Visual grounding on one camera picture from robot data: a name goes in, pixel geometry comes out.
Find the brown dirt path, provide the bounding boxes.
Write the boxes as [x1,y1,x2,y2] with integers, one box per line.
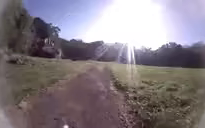
[9,63,138,128]

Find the row of trees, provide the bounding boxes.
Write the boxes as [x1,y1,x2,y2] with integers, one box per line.
[58,38,205,69]

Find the green grass field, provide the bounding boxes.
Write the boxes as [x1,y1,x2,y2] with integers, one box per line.
[3,54,205,128]

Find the large dark tree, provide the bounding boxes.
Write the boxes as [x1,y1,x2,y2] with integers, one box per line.
[0,3,63,60]

